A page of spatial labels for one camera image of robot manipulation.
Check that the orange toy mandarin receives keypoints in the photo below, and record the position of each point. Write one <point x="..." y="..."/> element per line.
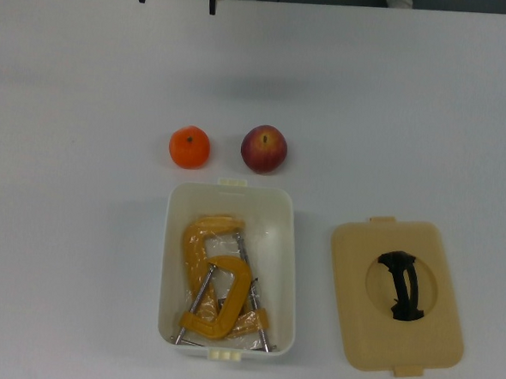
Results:
<point x="189" y="148"/>

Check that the white plastic container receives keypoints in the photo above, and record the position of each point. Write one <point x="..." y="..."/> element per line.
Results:
<point x="274" y="259"/>

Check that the red toy apple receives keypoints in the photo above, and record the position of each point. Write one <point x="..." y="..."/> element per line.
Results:
<point x="264" y="150"/>

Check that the large orange C-clamp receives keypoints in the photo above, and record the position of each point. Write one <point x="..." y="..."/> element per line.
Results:
<point x="193" y="246"/>

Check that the small orange C-clamp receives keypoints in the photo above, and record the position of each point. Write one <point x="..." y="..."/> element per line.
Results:
<point x="236" y="291"/>

